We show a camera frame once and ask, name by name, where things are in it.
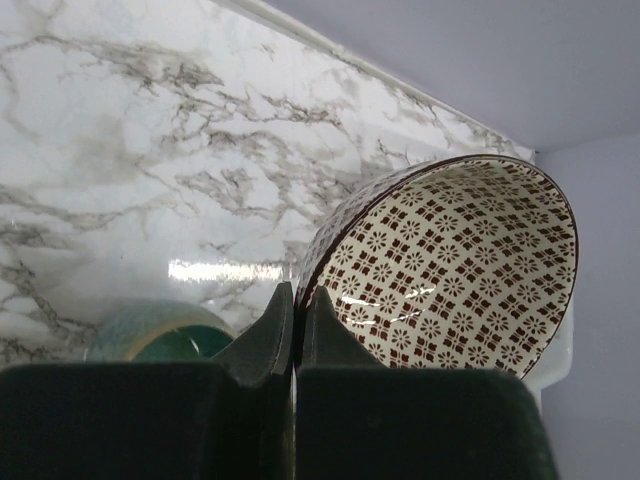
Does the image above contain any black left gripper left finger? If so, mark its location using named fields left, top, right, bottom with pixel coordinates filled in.
left=1, top=283, right=294, bottom=479

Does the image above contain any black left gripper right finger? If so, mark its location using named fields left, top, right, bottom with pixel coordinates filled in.
left=295, top=287, right=558, bottom=479

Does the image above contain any teal glazed ceramic mug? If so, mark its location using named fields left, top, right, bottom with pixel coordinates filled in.
left=84, top=300, right=238, bottom=362

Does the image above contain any patterned small ceramic bowl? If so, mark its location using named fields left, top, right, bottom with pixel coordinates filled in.
left=295, top=154, right=579, bottom=378

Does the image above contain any white perforated plastic bin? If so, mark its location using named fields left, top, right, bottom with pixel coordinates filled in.
left=524, top=301, right=574, bottom=392

